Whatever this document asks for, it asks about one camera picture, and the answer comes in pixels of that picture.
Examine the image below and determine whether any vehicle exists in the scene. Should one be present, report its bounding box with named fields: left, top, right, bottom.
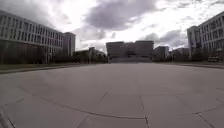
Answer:
left=207, top=56, right=221, bottom=63

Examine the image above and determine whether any long grey building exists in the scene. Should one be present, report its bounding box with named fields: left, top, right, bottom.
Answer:
left=0, top=9, right=65, bottom=65

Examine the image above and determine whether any tall grey building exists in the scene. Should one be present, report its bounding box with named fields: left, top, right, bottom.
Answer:
left=62, top=31, right=77, bottom=58

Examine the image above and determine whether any wide grey building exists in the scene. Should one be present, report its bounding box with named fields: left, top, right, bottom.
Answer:
left=105, top=40, right=155, bottom=63

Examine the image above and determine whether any grass strip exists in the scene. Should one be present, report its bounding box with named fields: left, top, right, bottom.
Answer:
left=0, top=63, right=73, bottom=72

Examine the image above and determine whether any large pale building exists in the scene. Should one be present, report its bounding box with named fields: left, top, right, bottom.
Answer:
left=186, top=11, right=224, bottom=62

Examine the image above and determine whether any grey paved plaza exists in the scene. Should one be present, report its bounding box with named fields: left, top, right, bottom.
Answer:
left=0, top=62, right=224, bottom=128

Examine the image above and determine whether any low building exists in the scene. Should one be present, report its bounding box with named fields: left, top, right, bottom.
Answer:
left=73, top=46, right=108, bottom=64

